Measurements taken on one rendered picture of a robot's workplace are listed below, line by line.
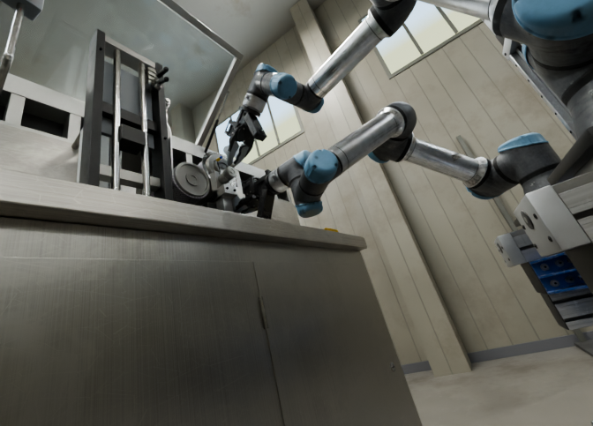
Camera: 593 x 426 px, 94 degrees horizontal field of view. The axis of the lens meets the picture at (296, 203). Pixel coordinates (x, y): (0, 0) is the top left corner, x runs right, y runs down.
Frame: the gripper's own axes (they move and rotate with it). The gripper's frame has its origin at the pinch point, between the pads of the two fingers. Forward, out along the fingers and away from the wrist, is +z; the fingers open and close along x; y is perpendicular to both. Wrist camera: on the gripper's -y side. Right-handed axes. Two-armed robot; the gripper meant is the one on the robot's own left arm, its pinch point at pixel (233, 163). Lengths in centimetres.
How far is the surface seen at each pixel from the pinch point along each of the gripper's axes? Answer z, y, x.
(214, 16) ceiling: -167, 392, -145
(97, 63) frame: -11.2, -0.8, 44.6
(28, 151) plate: 21, 32, 47
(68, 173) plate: 24, 28, 37
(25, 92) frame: 6, 50, 51
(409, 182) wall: -45, 39, -262
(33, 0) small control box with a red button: -20, 32, 55
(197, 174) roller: 6.9, -1.2, 12.0
